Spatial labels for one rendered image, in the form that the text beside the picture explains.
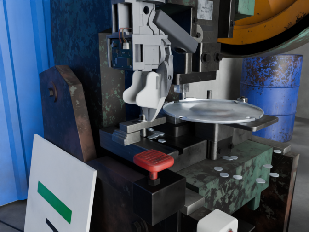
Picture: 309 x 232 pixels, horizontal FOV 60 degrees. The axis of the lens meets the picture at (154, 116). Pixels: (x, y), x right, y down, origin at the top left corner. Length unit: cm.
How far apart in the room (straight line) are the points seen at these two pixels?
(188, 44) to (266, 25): 61
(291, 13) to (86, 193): 90
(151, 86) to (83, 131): 52
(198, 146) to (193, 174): 9
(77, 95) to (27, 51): 89
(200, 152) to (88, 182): 37
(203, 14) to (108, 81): 36
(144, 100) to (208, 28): 44
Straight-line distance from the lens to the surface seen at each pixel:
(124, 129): 75
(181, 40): 50
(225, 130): 80
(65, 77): 97
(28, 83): 180
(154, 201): 52
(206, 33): 83
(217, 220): 59
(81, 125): 94
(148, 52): 43
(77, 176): 97
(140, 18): 45
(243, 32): 114
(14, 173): 191
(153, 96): 46
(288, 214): 109
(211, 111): 77
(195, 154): 76
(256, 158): 88
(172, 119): 82
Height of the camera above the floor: 97
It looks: 15 degrees down
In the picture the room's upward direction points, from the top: straight up
